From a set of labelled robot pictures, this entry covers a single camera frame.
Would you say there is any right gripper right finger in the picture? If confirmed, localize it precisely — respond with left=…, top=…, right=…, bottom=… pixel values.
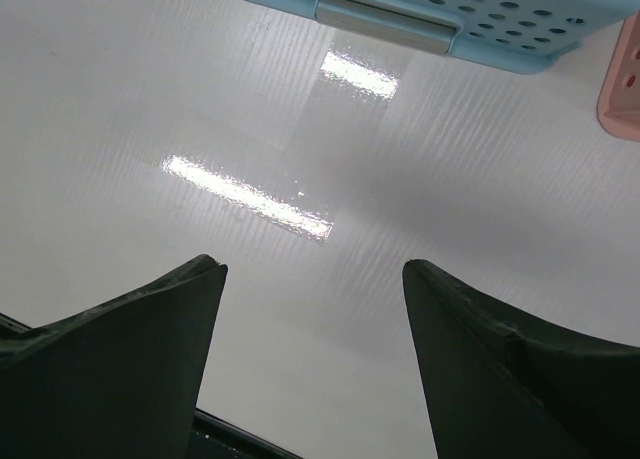
left=402, top=259, right=639, bottom=458

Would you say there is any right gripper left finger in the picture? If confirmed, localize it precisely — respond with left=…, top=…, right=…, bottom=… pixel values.
left=1, top=255, right=228, bottom=458

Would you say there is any pink plastic basket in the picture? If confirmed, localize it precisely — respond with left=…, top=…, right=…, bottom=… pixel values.
left=597, top=13, right=640, bottom=142

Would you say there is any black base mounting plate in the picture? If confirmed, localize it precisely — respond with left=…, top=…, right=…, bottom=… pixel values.
left=185, top=409, right=301, bottom=459

